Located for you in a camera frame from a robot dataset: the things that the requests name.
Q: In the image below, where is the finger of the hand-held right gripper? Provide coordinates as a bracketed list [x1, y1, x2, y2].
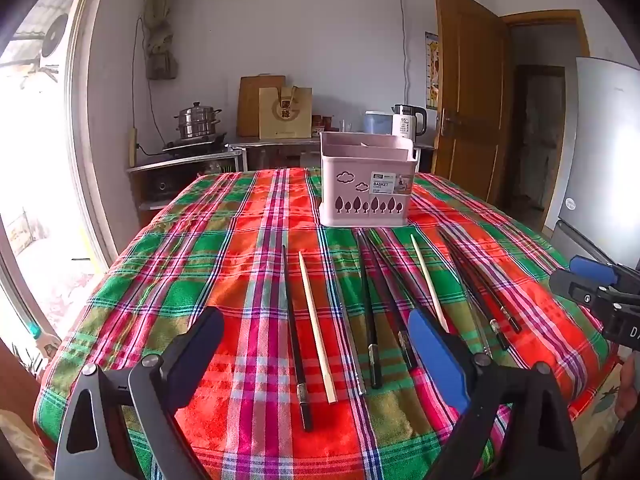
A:
[548, 270, 612, 307]
[569, 255, 640, 287]

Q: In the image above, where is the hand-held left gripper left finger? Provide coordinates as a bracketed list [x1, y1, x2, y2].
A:
[55, 306, 225, 480]

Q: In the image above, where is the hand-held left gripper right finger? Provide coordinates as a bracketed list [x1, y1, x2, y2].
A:
[407, 307, 582, 480]

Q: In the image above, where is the wooden chopstick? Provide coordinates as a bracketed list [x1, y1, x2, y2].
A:
[298, 251, 339, 405]
[410, 233, 450, 334]

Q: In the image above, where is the black chopstick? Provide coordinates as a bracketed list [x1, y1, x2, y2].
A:
[444, 232, 523, 334]
[356, 232, 383, 390]
[364, 230, 418, 372]
[281, 245, 314, 433]
[438, 230, 511, 352]

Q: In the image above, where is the pink plastic utensil basket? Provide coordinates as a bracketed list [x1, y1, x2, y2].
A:
[318, 131, 420, 227]

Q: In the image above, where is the person's right hand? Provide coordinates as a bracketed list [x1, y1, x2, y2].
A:
[615, 354, 640, 421]

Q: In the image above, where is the plaid tablecloth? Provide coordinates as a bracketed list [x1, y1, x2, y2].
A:
[32, 166, 619, 480]

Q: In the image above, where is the silver refrigerator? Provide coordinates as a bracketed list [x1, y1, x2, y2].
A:
[549, 56, 640, 267]

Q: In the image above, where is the black kitchen appliance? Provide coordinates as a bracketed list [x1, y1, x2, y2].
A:
[147, 174, 177, 202]

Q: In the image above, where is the metal stove stand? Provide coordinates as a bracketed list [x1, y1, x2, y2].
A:
[127, 149, 247, 212]

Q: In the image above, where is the gas stove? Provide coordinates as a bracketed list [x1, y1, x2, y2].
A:
[162, 132, 229, 154]

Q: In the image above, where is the metal kitchen shelf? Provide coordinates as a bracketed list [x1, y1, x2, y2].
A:
[227, 136, 437, 173]

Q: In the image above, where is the wooden door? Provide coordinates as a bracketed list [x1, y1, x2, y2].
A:
[432, 0, 512, 207]

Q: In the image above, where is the steel steamer pot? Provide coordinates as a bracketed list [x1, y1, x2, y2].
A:
[173, 101, 224, 140]

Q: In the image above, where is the white electric kettle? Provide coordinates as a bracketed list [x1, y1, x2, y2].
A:
[391, 104, 429, 140]

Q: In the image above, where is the clear blue-lidded plastic container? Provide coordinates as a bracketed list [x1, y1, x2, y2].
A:
[363, 110, 394, 136]

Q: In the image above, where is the wooden cutting board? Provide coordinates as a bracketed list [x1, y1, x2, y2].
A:
[236, 75, 287, 138]

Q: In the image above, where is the tan paper gift bag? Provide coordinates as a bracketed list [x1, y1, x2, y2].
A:
[258, 86, 314, 140]

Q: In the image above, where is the outdoor air conditioner unit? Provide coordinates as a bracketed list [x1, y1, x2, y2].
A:
[39, 0, 77, 68]

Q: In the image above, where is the wall poster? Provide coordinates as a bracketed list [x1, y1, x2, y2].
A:
[424, 31, 440, 111]

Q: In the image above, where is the wooden door frame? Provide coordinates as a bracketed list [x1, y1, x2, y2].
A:
[502, 9, 592, 81]

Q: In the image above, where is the black wall cable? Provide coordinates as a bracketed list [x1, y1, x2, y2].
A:
[130, 16, 168, 157]

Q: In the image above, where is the air conditioner power cable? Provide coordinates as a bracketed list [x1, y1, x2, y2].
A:
[398, 0, 417, 107]

